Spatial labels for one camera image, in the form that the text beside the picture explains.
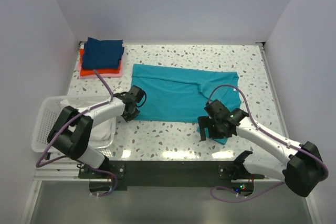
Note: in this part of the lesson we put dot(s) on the white t shirt in basket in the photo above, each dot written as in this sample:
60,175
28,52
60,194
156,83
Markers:
99,133

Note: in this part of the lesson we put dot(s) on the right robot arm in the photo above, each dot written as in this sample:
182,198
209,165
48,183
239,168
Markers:
303,165

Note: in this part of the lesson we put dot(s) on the white plastic basket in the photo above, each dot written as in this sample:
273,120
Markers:
48,115

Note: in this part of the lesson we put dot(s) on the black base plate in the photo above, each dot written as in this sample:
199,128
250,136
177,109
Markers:
124,174

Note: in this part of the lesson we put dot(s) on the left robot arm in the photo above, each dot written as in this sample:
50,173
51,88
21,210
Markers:
71,132

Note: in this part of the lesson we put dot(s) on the folded orange t shirt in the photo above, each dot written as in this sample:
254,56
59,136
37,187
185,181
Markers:
101,71

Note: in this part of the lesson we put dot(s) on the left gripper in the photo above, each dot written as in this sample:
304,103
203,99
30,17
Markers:
128,118

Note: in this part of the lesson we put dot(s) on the teal t shirt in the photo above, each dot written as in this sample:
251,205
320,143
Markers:
180,95

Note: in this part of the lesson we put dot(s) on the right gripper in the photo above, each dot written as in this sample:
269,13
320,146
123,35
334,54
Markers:
205,121

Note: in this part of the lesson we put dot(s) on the folded pink t shirt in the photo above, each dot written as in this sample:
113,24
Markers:
110,75

